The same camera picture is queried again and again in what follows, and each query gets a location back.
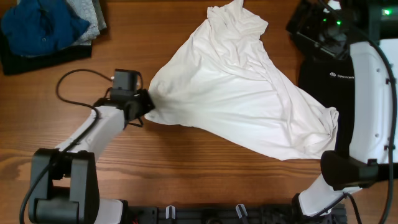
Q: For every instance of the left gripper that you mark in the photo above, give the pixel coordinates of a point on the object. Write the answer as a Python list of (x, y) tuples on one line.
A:
[(150, 104)]

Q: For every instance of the white t-shirt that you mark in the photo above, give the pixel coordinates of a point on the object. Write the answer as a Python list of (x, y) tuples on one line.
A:
[(222, 80)]

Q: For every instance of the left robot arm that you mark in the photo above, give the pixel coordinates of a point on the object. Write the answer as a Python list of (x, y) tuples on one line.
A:
[(63, 181)]

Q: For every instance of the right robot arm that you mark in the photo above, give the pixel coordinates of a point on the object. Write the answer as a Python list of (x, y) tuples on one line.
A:
[(350, 50)]

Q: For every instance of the light grey folded garment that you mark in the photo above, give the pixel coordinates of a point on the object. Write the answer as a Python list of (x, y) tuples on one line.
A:
[(89, 10)]

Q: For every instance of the blue shirt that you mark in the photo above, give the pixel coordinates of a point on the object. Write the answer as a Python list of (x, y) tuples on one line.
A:
[(36, 27)]

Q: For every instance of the black folded garment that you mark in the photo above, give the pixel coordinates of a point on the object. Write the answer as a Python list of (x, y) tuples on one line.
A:
[(15, 64)]

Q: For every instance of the black garment with logo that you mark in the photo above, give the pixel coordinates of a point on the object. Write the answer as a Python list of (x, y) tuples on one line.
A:
[(331, 82)]

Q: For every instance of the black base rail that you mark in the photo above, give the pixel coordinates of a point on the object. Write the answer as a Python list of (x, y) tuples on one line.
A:
[(266, 214)]

